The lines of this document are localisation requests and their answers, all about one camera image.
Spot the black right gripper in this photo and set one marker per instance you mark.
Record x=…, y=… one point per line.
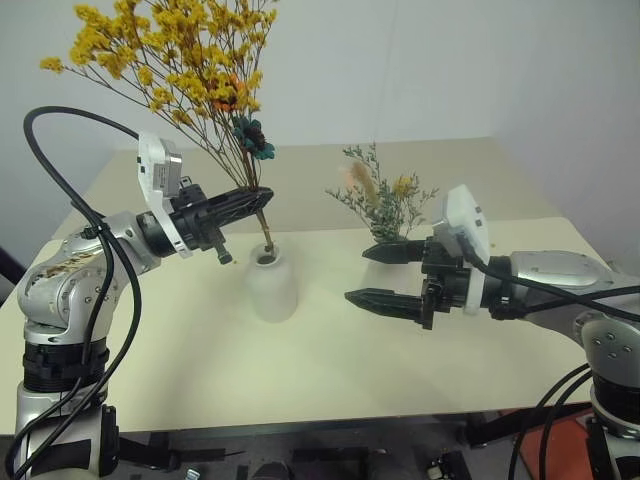
x=445, y=285

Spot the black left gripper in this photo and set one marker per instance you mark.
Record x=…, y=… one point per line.
x=192, y=220

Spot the yellow dried flower bouquet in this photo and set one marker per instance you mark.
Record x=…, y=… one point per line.
x=200, y=80

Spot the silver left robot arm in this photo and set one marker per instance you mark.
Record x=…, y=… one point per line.
x=65, y=280

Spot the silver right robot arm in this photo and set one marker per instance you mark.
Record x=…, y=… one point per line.
x=550, y=270

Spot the green dried flower bouquet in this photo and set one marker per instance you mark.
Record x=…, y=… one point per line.
x=385, y=210

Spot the white ceramic vase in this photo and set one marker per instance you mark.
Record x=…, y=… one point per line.
x=270, y=295

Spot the black box with label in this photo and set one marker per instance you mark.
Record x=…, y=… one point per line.
x=447, y=467

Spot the dark rounded shape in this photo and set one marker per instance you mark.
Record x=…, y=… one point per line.
x=271, y=472

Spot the red floor mat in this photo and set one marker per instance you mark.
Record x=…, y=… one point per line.
x=565, y=450

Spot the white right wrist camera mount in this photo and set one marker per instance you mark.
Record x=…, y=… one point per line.
x=462, y=205

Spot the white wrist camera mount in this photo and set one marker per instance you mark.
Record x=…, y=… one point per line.
x=462, y=205
x=150, y=150

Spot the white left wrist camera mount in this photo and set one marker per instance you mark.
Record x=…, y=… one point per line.
x=150, y=150

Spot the black table frame bar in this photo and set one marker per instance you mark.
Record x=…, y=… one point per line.
x=505, y=425

